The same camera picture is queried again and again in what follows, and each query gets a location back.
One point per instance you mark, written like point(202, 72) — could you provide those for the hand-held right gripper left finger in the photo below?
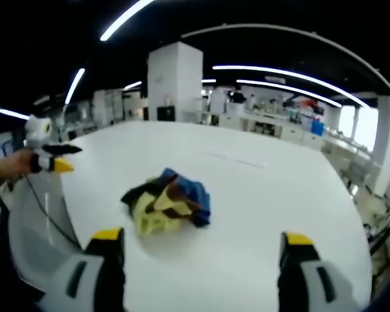
point(94, 276)

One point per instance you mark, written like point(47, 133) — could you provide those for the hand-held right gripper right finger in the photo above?
point(308, 276)

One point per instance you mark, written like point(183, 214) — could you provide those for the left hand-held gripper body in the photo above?
point(38, 130)

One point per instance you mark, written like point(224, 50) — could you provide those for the blue yellow brown garment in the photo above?
point(169, 201)

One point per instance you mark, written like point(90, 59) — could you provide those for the person's left hand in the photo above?
point(14, 164)

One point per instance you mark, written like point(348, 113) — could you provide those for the black cabinet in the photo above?
point(165, 113)

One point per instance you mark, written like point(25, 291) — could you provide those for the white square pillar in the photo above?
point(175, 84)

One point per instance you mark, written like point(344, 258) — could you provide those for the blue box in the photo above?
point(317, 126)

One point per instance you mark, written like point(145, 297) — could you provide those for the white lab bench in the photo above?
point(279, 126)

